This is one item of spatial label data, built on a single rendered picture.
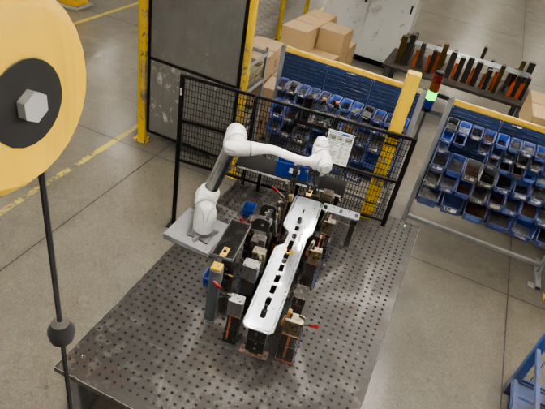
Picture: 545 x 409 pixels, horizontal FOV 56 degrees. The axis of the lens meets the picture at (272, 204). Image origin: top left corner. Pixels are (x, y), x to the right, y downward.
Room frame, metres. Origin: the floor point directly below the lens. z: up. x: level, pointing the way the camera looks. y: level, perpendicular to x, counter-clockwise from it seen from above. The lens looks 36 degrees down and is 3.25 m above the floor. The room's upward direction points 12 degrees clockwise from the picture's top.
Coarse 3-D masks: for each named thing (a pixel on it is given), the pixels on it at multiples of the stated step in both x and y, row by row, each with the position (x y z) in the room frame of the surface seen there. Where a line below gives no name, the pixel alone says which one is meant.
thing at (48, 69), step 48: (0, 0) 0.29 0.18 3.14; (48, 0) 0.33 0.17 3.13; (0, 48) 0.28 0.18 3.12; (48, 48) 0.31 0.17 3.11; (0, 96) 0.27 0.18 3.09; (48, 96) 0.31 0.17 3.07; (0, 144) 0.27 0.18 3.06; (48, 144) 0.30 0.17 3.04; (0, 192) 0.27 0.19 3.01; (48, 240) 0.35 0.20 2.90; (48, 336) 0.34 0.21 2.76
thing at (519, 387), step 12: (540, 348) 2.59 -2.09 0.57; (528, 360) 2.60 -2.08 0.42; (540, 360) 2.49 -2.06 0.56; (516, 372) 2.62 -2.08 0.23; (540, 372) 2.38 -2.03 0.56; (516, 384) 2.55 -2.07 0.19; (528, 384) 2.59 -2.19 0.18; (516, 396) 2.44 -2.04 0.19; (528, 396) 2.49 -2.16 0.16; (540, 396) 2.51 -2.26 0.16; (516, 408) 2.33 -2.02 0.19; (528, 408) 2.38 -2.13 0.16; (540, 408) 2.36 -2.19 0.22
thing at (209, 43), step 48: (144, 0) 5.14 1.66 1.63; (192, 0) 5.00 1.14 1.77; (240, 0) 4.85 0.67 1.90; (144, 48) 5.14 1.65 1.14; (192, 48) 4.99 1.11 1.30; (240, 48) 4.84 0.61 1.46; (144, 96) 5.14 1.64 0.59; (192, 96) 4.98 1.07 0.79; (240, 96) 4.79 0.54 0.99; (192, 144) 5.00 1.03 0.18
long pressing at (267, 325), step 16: (304, 208) 3.10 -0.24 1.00; (320, 208) 3.15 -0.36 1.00; (288, 224) 2.87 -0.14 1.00; (304, 224) 2.91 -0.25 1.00; (288, 240) 2.70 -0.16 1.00; (304, 240) 2.73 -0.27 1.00; (272, 256) 2.50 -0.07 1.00; (288, 256) 2.53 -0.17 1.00; (272, 272) 2.36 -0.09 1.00; (288, 272) 2.39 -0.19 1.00; (256, 288) 2.19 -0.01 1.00; (288, 288) 2.25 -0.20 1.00; (256, 304) 2.06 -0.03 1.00; (272, 304) 2.09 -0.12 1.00; (256, 320) 1.95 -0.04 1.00; (272, 320) 1.98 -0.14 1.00
